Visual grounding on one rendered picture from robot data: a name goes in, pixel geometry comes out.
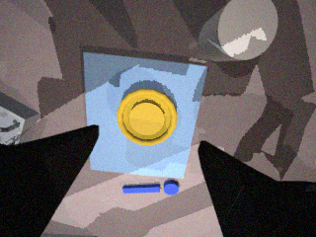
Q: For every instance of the light blue square mat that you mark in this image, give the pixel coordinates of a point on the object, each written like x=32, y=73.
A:
x=108, y=79

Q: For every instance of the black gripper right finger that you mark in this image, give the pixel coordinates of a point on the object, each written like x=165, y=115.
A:
x=247, y=202

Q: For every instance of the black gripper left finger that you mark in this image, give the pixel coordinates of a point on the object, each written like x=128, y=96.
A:
x=35, y=176

